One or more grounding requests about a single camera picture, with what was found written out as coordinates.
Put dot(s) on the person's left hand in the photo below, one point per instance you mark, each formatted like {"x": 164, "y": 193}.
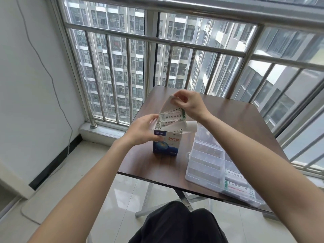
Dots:
{"x": 141, "y": 130}

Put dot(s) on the person's right hand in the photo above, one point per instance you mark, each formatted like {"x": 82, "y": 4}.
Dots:
{"x": 195, "y": 106}

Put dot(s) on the person's right thumb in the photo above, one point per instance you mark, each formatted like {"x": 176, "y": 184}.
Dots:
{"x": 182, "y": 107}

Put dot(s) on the person's left thumb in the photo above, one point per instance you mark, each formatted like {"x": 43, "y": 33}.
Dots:
{"x": 157, "y": 135}

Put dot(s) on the white green bandage strips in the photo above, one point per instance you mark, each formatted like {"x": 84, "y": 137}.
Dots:
{"x": 170, "y": 116}

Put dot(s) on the blue white bandage box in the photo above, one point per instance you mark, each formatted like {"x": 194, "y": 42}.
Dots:
{"x": 167, "y": 146}

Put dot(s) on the person's left forearm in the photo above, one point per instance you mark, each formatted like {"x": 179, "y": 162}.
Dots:
{"x": 83, "y": 194}

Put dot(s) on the person's right forearm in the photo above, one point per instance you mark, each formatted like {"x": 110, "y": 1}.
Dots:
{"x": 253, "y": 159}

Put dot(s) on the bundle of white bandage packets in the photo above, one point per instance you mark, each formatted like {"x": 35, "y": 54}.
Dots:
{"x": 175, "y": 130}

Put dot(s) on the brown wooden table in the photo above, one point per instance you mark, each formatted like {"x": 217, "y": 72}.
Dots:
{"x": 227, "y": 118}

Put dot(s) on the clear plastic organizer box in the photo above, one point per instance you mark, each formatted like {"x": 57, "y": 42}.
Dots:
{"x": 205, "y": 159}

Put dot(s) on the high-rise apartment buildings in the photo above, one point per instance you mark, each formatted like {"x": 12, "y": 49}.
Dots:
{"x": 119, "y": 73}

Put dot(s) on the small white bandage stack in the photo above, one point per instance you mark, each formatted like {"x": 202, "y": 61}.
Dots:
{"x": 232, "y": 173}

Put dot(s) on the person's black trousers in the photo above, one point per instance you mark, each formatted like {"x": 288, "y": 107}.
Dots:
{"x": 177, "y": 225}

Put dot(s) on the large white bandage stack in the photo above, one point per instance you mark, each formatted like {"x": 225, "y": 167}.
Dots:
{"x": 236, "y": 189}

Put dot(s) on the steel balcony railing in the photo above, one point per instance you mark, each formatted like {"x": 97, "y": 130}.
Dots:
{"x": 202, "y": 7}

